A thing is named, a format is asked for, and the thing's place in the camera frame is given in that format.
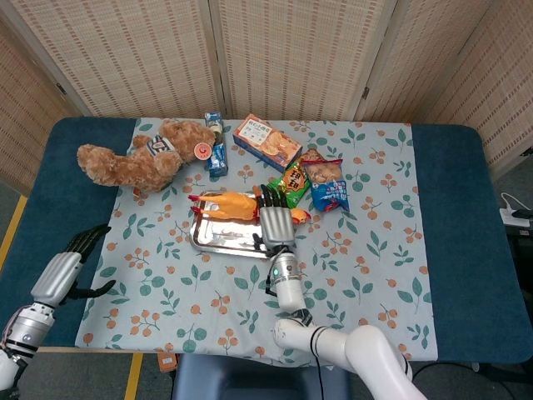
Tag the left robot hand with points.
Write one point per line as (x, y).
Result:
(56, 275)

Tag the floral leaf tablecloth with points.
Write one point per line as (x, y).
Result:
(354, 271)

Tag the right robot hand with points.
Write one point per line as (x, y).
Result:
(277, 225)

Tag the dark blue padded seat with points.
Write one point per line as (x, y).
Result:
(250, 381)

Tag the blue milk carton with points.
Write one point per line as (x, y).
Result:
(216, 166)

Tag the small orange box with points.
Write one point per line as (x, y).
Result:
(167, 362)

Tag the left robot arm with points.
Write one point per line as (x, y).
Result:
(29, 329)

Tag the blue snack bag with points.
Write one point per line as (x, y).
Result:
(329, 187)

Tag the white power strip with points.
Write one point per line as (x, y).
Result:
(509, 216)

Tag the yellow rubber chicken toy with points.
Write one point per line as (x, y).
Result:
(229, 206)

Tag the woven folding screen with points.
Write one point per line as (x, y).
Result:
(291, 54)

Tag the red round hang tag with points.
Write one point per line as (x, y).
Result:
(203, 151)

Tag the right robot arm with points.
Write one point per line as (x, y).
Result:
(287, 287)

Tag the blue orange biscuit box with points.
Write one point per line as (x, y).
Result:
(266, 141)

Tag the brown teddy bear plush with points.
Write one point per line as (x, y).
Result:
(137, 166)

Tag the green snack packet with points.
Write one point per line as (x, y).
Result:
(293, 183)

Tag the stainless steel tray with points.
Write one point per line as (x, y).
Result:
(225, 239)

